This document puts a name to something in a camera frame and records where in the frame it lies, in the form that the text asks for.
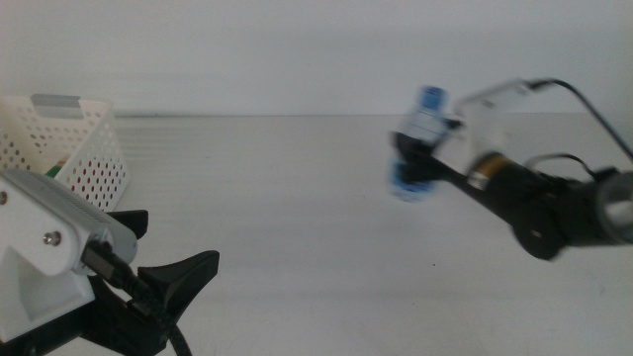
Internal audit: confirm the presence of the clear water bottle blue cap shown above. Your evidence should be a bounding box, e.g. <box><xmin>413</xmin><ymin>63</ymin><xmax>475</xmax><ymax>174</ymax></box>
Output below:
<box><xmin>388</xmin><ymin>86</ymin><xmax>454</xmax><ymax>203</ymax></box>

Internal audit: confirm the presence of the red soda can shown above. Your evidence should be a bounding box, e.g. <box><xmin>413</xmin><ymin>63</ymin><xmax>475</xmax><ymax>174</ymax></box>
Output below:
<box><xmin>68</xmin><ymin>157</ymin><xmax>125</xmax><ymax>209</ymax></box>

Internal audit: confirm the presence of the white perforated plastic basket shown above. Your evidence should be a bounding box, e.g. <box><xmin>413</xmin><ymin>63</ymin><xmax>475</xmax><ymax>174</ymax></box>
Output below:
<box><xmin>0</xmin><ymin>93</ymin><xmax>131</xmax><ymax>214</ymax></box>

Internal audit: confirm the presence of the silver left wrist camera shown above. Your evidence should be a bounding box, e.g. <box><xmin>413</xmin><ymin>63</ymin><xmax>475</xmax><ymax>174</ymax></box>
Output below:
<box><xmin>2</xmin><ymin>167</ymin><xmax>139</xmax><ymax>276</ymax></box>

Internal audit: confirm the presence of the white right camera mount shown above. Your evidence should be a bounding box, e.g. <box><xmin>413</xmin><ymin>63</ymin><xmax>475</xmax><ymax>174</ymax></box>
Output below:
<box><xmin>452</xmin><ymin>78</ymin><xmax>533</xmax><ymax>174</ymax></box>

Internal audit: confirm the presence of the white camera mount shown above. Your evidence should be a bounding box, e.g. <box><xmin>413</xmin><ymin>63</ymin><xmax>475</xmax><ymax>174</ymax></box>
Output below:
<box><xmin>452</xmin><ymin>78</ymin><xmax>533</xmax><ymax>174</ymax></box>
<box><xmin>0</xmin><ymin>175</ymin><xmax>98</xmax><ymax>343</ymax></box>

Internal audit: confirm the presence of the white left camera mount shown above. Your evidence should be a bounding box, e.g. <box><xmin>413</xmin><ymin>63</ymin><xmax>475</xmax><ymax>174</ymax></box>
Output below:
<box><xmin>0</xmin><ymin>175</ymin><xmax>98</xmax><ymax>343</ymax></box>

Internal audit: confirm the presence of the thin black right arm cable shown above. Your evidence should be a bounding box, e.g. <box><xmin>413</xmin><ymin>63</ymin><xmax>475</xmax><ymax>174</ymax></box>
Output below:
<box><xmin>523</xmin><ymin>152</ymin><xmax>602</xmax><ymax>182</ymax></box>

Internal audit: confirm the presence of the black right camera cable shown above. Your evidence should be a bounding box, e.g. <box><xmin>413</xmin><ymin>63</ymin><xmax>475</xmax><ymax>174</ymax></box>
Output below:
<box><xmin>523</xmin><ymin>77</ymin><xmax>633</xmax><ymax>162</ymax></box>

